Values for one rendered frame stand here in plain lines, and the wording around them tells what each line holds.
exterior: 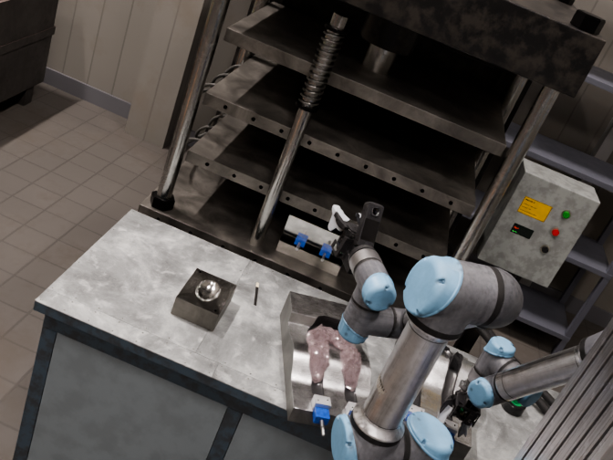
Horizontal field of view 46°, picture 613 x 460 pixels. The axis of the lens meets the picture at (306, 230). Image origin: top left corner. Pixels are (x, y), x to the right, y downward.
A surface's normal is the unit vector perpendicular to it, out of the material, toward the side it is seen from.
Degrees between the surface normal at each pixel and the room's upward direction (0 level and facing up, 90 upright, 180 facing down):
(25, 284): 0
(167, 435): 90
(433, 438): 7
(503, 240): 90
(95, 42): 90
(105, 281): 0
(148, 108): 90
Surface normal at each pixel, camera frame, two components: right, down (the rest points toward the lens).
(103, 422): -0.20, 0.42
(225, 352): 0.34, -0.82
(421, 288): -0.87, -0.29
